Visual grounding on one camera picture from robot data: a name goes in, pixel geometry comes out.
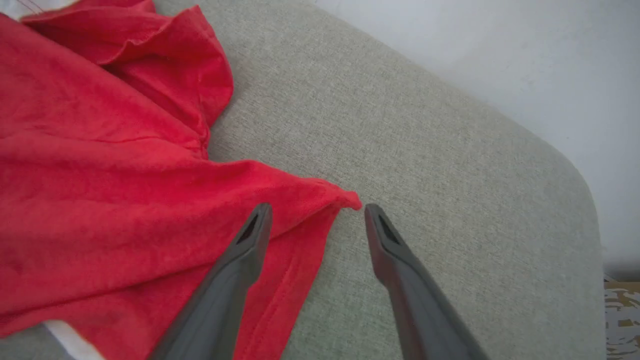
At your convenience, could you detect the red garment with white trim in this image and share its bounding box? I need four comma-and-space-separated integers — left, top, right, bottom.
0, 0, 363, 360

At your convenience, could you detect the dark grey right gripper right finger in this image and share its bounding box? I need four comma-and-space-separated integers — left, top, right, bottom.
364, 203, 490, 360

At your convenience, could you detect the grey fabric padded surface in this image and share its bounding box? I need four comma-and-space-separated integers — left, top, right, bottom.
0, 0, 608, 360

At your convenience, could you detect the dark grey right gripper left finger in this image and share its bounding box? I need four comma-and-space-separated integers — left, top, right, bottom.
149, 202, 274, 360

